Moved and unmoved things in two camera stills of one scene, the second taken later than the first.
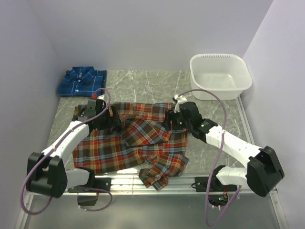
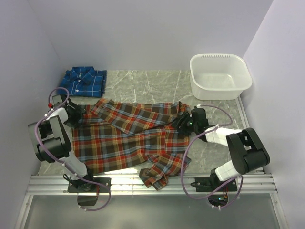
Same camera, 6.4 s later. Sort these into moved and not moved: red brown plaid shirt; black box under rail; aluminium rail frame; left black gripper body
Moved: left black gripper body
Not moved: aluminium rail frame; red brown plaid shirt; black box under rail
